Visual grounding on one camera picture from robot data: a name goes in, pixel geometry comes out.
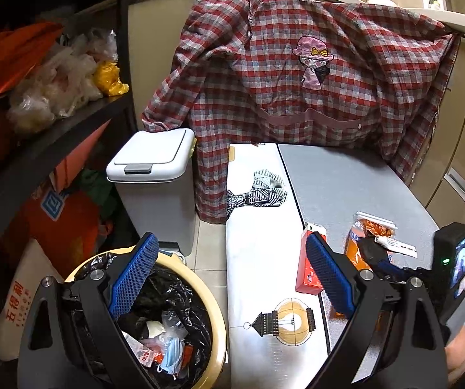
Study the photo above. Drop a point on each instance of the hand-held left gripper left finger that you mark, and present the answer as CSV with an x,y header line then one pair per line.
x,y
133,275

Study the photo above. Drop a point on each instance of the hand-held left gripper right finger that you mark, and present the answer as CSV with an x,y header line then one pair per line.
x,y
329,277

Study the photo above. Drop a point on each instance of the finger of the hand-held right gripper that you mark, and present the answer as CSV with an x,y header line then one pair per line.
x,y
370,251
388,268

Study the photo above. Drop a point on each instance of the white printed wrapper strip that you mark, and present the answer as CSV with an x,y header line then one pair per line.
x,y
394,245

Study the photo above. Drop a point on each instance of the red cardboard box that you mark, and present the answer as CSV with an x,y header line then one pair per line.
x,y
307,267

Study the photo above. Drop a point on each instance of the beige bin with black bag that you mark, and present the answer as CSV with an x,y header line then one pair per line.
x,y
175,287

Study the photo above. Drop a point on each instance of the clear plastic wrapper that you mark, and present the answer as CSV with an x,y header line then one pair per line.
x,y
173,324

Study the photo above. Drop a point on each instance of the red and white milk carton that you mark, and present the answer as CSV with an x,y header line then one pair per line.
x,y
143,354

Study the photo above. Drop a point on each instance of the blue face mask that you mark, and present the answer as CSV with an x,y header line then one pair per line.
x,y
171,356

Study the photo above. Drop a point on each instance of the person's right hand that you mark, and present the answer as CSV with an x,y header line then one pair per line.
x,y
461,352

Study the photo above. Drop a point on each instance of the white printed table mat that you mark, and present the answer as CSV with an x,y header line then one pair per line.
x,y
257,271

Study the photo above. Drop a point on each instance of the orange cardboard box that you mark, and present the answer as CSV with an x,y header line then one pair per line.
x,y
66,210

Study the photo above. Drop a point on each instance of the green plastic bag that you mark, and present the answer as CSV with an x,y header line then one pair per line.
x,y
94,186

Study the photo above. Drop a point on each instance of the white lidded pedal bin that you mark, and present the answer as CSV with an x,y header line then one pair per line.
x,y
155,178

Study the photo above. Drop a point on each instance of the white printed sack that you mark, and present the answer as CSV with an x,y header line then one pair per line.
x,y
17,304

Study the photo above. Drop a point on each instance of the black shelf rack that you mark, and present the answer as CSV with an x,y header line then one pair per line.
x,y
54,150

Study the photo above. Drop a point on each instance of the red plaid shirt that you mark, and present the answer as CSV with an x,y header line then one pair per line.
x,y
277,89

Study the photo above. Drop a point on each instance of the yellow plastic bag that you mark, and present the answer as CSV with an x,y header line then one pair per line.
x,y
109,79

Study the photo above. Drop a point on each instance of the clear plastic bags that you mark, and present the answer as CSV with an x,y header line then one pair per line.
x,y
54,89

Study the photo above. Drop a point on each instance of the beige kitchen cabinet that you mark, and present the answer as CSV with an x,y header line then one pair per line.
x,y
155,48

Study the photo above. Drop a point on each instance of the orange plastic bag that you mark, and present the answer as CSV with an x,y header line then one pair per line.
x,y
13,56

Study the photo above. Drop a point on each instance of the white pot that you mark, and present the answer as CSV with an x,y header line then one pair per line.
x,y
378,0

